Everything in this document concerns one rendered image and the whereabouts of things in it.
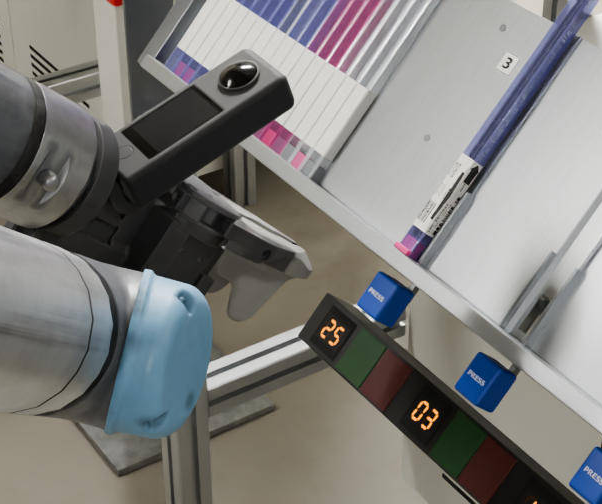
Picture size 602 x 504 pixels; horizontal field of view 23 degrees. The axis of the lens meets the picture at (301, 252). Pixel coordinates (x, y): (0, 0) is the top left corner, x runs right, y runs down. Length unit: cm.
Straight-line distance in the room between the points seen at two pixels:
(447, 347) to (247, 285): 72
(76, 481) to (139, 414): 127
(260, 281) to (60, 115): 20
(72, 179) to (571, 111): 37
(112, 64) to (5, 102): 97
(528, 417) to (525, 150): 58
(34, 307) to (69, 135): 24
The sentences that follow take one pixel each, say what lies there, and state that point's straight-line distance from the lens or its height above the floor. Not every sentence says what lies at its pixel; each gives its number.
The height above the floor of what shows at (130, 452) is 1.
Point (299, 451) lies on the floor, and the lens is 194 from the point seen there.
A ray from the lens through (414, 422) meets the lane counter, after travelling 100.
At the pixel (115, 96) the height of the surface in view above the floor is 48.
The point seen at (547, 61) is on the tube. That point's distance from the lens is 101.
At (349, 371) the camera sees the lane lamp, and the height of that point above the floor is 65.
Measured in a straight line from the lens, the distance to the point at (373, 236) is 103.
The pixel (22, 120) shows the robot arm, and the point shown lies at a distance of 77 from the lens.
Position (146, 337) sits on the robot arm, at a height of 91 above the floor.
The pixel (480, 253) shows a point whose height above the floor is 74.
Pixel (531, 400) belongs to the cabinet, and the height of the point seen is 33.
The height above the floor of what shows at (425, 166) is 76.
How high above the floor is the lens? 130
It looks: 34 degrees down
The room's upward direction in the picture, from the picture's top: straight up
